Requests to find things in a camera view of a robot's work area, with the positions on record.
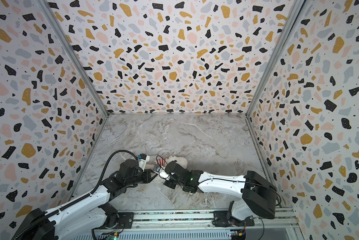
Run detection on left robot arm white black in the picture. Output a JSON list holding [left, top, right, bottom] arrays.
[[12, 160, 156, 240]]

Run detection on white plush teddy bear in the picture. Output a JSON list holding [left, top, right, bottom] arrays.
[[146, 155, 188, 172]]

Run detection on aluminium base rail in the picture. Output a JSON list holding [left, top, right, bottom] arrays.
[[118, 208, 298, 230]]

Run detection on left black corrugated cable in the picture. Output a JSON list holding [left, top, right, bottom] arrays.
[[13, 149, 140, 240]]

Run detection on white slotted cable duct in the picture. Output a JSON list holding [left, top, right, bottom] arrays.
[[58, 230, 232, 240]]

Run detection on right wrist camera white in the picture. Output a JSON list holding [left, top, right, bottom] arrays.
[[153, 165, 169, 179]]

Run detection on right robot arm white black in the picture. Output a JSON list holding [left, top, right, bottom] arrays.
[[157, 161, 277, 228]]

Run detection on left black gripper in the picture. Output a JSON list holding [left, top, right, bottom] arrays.
[[127, 168, 160, 187]]

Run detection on red white striped knit sweater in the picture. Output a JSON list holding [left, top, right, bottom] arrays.
[[156, 156, 168, 167]]

